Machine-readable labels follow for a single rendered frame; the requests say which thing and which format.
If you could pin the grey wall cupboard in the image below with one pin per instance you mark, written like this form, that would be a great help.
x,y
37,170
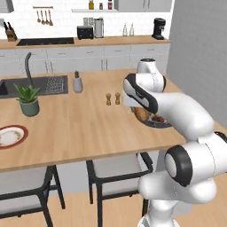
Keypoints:
x,y
6,6

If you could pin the grey wall cupboards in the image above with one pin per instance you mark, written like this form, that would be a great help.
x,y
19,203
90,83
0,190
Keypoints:
x,y
142,5

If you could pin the black hob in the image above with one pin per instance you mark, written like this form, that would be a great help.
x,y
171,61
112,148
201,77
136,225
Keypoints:
x,y
44,41

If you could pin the clear glass bottle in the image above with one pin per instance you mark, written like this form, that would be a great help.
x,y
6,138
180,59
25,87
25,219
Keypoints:
x,y
131,30
125,31

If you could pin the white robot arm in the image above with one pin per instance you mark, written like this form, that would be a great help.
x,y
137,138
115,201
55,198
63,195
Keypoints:
x,y
189,112

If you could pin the silver canister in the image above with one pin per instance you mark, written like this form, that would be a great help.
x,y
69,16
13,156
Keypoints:
x,y
99,28

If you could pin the small brown jar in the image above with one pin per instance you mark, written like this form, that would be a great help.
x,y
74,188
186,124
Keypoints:
x,y
101,6

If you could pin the grey soap dispenser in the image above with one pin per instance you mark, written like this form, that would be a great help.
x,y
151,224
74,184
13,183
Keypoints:
x,y
77,84

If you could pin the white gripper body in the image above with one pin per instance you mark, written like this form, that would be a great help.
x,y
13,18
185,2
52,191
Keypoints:
x,y
129,100

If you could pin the brown bun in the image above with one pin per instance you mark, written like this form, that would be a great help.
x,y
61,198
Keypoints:
x,y
142,114

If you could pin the black coffee machine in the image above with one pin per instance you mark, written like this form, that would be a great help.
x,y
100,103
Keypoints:
x,y
159,28

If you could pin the red rimmed white plate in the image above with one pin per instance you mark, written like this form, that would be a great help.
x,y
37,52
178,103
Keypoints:
x,y
11,136

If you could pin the dark blue bowl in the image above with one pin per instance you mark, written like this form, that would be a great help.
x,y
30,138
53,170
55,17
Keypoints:
x,y
152,124

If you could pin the wooden tool rail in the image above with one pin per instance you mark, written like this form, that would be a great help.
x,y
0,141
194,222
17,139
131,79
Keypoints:
x,y
43,7

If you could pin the dark grey tap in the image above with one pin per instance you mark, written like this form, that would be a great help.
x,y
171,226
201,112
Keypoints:
x,y
28,66

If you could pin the black framed grey stool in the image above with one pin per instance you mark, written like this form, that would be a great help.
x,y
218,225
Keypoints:
x,y
23,183
116,170

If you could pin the wooden shaker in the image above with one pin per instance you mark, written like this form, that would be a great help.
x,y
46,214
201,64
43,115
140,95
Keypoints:
x,y
117,98
108,100

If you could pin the wooden knife block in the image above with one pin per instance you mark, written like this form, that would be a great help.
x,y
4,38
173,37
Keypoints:
x,y
11,33

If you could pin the black toaster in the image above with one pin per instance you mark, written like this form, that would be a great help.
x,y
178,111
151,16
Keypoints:
x,y
85,32

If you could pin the hanging wooden spoon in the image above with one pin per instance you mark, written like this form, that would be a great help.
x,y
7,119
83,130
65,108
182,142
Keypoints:
x,y
43,19
38,18
46,19

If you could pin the white wall shelf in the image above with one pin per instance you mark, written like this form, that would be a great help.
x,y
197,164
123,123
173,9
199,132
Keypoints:
x,y
94,10

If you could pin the dark grey sink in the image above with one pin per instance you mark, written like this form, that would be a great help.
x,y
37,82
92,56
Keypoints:
x,y
38,85

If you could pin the grey base cupboards run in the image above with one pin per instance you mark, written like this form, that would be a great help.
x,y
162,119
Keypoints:
x,y
88,59

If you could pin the dark red jar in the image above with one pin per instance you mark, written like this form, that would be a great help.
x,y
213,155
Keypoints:
x,y
110,4

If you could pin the dark red sausage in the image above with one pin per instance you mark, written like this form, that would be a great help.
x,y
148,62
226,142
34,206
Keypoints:
x,y
159,119

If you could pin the green plant in grey pot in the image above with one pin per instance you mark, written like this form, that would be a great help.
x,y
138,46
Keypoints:
x,y
29,103

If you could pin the hanging wooden spatula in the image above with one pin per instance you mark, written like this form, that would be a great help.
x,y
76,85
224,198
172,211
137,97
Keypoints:
x,y
50,20

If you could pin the yellow jar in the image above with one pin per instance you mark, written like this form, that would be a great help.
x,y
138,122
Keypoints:
x,y
91,5

